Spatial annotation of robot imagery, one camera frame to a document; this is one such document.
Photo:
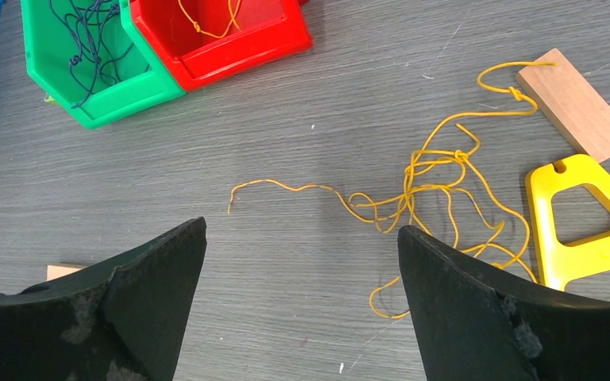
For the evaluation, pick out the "red plastic bin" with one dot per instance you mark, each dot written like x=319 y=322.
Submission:
x=203 y=42

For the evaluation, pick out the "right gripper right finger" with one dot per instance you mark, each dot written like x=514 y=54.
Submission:
x=473 y=321

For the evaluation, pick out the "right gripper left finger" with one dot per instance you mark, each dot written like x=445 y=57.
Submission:
x=123 y=318

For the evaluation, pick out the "yellow ladder toy right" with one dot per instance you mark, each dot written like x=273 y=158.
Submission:
x=560 y=263

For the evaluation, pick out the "green plastic bin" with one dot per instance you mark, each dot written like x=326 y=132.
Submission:
x=93 y=61

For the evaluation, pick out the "small wooden block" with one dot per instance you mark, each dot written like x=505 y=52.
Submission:
x=55 y=271

